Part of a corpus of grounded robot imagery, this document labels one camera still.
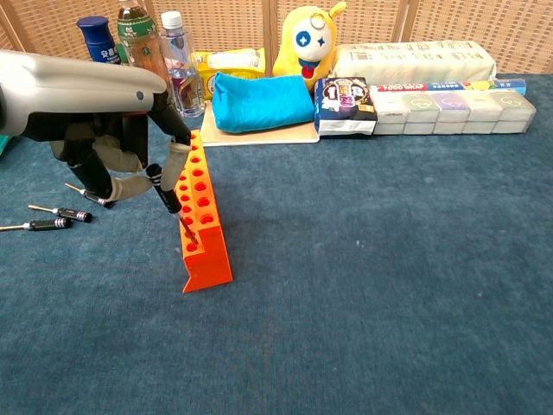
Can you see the green label tea bottle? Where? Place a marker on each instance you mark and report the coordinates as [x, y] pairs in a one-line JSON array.
[[140, 39]]

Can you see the pastel pocket tissue pack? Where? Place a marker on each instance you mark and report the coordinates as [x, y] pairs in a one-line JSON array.
[[453, 114]]

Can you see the yellow snack box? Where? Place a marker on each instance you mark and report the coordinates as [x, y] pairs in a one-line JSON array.
[[233, 62]]

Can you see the blue felt table mat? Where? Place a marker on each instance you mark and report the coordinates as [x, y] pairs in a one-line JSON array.
[[345, 281]]

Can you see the tan notebook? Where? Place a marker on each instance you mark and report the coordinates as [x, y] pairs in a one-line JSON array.
[[259, 137]]

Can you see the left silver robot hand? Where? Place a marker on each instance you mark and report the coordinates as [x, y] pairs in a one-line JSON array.
[[73, 95]]

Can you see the yellow plush toy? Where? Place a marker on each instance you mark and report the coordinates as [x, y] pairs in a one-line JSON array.
[[313, 43]]

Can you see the white tissue multipack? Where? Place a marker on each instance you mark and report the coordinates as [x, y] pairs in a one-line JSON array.
[[415, 60]]

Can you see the blue and white bottle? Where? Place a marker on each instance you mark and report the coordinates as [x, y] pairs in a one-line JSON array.
[[101, 43]]

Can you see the dark purple pad package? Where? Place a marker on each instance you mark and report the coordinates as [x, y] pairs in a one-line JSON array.
[[345, 104]]

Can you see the blue folded cloth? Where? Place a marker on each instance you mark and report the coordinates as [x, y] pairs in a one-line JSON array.
[[263, 104]]

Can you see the orange tube rack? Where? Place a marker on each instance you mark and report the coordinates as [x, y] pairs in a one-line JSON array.
[[203, 216]]

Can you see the woven rattan folding screen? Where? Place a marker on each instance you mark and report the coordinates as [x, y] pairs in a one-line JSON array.
[[453, 21]]

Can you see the clear water bottle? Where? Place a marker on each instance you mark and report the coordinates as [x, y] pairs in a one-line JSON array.
[[183, 73]]

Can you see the teal wet wipes packet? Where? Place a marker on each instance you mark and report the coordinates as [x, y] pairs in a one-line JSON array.
[[3, 146]]

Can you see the plastic food wrap box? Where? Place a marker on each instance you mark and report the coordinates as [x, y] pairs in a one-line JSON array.
[[449, 86]]

